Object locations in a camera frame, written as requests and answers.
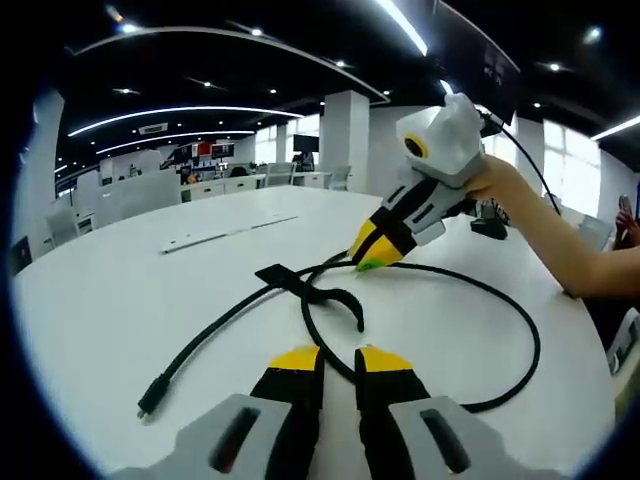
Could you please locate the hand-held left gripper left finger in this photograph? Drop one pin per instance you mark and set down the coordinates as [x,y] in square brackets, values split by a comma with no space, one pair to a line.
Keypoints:
[285,410]

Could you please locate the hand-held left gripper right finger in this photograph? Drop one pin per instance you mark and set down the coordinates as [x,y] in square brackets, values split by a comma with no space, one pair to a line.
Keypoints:
[395,415]

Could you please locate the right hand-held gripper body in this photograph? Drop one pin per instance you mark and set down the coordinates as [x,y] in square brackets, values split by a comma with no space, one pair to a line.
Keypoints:
[450,145]

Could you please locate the black computer mouse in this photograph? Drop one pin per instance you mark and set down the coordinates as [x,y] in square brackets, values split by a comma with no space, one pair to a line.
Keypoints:
[489,230]

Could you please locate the large dark monitor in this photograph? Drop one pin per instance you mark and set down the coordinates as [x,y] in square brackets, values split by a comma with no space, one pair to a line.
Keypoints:
[492,60]

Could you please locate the small black monitor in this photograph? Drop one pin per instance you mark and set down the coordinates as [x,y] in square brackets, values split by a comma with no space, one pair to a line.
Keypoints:
[305,141]

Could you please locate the white flat strip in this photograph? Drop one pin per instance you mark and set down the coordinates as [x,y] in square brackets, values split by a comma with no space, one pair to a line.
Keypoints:
[200,239]

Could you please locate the black upright panel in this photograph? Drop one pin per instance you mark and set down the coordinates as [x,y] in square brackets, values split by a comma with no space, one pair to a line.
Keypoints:
[21,256]

